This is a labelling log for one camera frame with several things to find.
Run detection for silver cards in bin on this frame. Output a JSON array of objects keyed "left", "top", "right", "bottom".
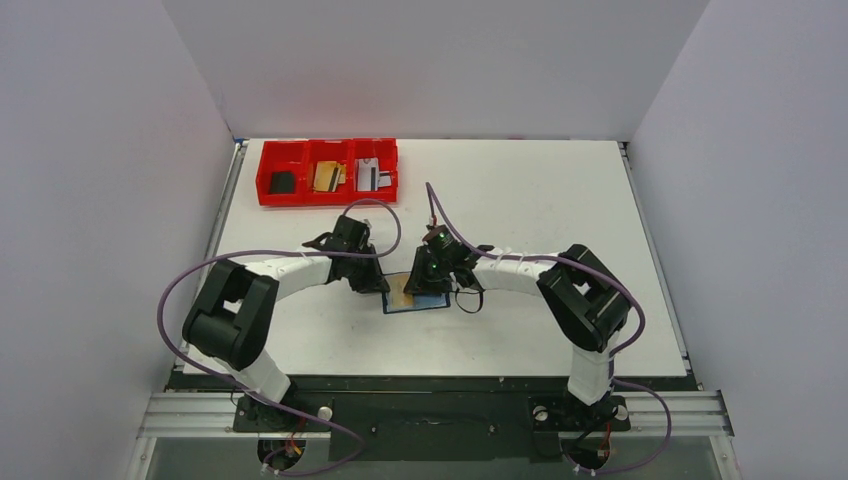
[{"left": 355, "top": 157, "right": 393, "bottom": 192}]

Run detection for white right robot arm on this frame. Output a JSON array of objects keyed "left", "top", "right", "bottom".
[{"left": 404, "top": 225, "right": 631, "bottom": 427}]

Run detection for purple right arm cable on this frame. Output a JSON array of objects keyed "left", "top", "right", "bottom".
[{"left": 423, "top": 181, "right": 673, "bottom": 477}]

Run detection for gold cards in bin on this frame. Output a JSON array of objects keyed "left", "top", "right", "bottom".
[{"left": 312, "top": 161, "right": 347, "bottom": 193}]

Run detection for navy blue card holder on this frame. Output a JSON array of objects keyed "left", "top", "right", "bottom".
[{"left": 382, "top": 293, "right": 450, "bottom": 315}]

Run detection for red three-compartment bin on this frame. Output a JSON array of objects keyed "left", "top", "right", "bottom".
[{"left": 255, "top": 138, "right": 399, "bottom": 207}]

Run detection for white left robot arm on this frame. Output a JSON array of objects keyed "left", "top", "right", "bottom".
[{"left": 182, "top": 215, "right": 389, "bottom": 430}]

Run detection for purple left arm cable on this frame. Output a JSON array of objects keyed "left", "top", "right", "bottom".
[{"left": 156, "top": 197, "right": 404, "bottom": 478}]

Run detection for black card in bin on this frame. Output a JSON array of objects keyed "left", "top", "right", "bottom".
[{"left": 268, "top": 171, "right": 298, "bottom": 195}]

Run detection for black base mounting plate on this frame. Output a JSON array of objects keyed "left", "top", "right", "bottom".
[{"left": 165, "top": 374, "right": 695, "bottom": 469}]

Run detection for aluminium frame rail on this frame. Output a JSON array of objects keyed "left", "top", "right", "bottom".
[{"left": 138, "top": 391, "right": 734, "bottom": 438}]

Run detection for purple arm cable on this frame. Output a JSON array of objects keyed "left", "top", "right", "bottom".
[
  {"left": 423, "top": 181, "right": 673, "bottom": 477},
  {"left": 156, "top": 197, "right": 404, "bottom": 478}
]

